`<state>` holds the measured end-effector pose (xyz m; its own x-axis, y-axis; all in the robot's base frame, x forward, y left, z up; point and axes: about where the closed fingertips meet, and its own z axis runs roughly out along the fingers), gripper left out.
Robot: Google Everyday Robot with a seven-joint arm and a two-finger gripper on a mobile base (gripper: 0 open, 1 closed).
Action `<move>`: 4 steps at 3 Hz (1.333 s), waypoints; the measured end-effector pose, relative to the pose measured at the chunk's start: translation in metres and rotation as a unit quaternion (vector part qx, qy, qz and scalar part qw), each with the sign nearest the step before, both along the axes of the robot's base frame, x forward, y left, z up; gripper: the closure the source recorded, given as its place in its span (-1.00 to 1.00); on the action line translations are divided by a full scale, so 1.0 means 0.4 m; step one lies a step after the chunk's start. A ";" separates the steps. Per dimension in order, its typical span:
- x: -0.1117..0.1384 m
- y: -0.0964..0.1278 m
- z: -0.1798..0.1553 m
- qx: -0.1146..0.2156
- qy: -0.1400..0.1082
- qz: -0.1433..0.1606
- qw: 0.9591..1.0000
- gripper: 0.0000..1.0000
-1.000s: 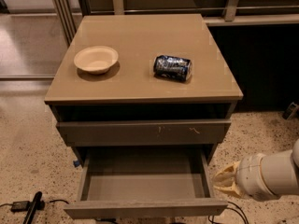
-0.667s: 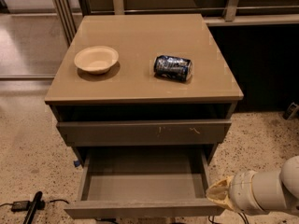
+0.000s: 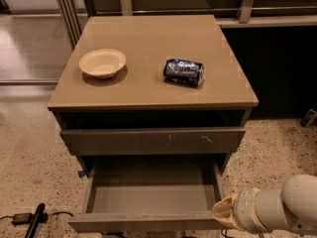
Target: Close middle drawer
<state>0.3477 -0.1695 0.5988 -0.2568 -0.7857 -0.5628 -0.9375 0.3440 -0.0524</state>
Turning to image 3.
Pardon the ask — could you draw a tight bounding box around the grey drawer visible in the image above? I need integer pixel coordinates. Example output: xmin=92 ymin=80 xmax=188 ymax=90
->
xmin=60 ymin=127 xmax=246 ymax=156
xmin=69 ymin=155 xmax=224 ymax=233

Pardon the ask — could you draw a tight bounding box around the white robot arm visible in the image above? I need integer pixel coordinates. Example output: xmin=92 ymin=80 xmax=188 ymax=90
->
xmin=211 ymin=175 xmax=317 ymax=235

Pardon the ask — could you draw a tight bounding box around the grey top drawer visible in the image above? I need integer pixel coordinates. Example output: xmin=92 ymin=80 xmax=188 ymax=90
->
xmin=60 ymin=127 xmax=246 ymax=156

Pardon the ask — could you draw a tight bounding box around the grey drawer cabinet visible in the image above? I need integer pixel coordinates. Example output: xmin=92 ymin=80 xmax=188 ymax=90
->
xmin=48 ymin=15 xmax=259 ymax=171

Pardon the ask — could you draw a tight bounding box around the small dark floor device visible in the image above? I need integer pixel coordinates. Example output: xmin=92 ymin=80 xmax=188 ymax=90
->
xmin=300 ymin=109 xmax=317 ymax=128

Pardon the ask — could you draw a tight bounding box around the crushed blue soda can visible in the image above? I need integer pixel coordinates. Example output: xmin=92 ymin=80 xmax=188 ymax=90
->
xmin=163 ymin=59 xmax=205 ymax=87

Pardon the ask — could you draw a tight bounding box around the black stick tool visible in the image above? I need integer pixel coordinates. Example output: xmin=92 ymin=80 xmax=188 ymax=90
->
xmin=24 ymin=203 xmax=46 ymax=238

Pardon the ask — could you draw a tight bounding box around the white paper bowl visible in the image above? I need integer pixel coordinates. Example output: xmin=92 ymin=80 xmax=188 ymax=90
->
xmin=79 ymin=49 xmax=126 ymax=79

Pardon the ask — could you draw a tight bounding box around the black power adapter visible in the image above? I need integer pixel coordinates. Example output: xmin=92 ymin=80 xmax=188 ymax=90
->
xmin=12 ymin=213 xmax=32 ymax=225

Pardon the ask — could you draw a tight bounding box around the metal shelf rack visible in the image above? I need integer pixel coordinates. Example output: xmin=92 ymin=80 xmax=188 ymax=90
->
xmin=56 ymin=0 xmax=317 ymax=45

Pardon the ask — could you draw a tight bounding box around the black looped cable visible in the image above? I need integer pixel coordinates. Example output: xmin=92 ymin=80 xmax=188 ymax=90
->
xmin=220 ymin=228 xmax=265 ymax=238

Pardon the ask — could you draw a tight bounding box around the black floor cable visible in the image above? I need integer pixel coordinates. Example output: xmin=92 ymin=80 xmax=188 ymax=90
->
xmin=46 ymin=210 xmax=74 ymax=218

